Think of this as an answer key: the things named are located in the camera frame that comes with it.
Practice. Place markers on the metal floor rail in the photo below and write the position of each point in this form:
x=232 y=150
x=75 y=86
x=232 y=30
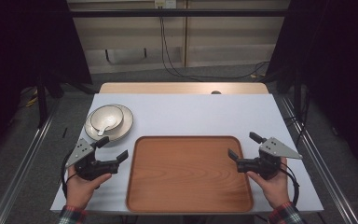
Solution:
x=323 y=158
x=24 y=158

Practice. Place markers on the small black stick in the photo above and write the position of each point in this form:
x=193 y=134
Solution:
x=64 y=132

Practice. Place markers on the black horizontal bar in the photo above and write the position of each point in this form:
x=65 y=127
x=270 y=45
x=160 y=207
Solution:
x=180 y=13

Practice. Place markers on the dark round table grommet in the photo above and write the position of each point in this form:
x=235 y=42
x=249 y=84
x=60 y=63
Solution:
x=216 y=92

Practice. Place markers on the person's left hand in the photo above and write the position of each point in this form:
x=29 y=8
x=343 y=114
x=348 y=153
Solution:
x=79 y=189

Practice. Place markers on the white wall outlet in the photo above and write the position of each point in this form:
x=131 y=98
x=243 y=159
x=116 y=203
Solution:
x=165 y=3

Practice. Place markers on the white ceramic spoon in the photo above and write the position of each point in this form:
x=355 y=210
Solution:
x=103 y=130

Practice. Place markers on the black stand pole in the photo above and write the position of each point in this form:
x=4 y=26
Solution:
x=42 y=102

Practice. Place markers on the person's right hand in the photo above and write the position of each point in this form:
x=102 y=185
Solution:
x=275 y=189

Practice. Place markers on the white table mat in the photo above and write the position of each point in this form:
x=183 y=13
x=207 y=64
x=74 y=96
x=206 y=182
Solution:
x=183 y=115

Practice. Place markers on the black curtain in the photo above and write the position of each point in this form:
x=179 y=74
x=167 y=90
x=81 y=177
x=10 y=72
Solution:
x=18 y=46
x=338 y=62

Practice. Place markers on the wooden tray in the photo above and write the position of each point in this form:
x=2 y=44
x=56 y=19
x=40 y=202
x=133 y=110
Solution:
x=189 y=177

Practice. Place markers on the white dark-rimmed bowl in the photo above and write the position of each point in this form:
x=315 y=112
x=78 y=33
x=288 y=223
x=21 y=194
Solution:
x=108 y=115

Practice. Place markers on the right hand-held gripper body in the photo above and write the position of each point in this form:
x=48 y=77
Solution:
x=265 y=163

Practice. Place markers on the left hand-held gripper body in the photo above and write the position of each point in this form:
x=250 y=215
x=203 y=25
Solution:
x=84 y=163

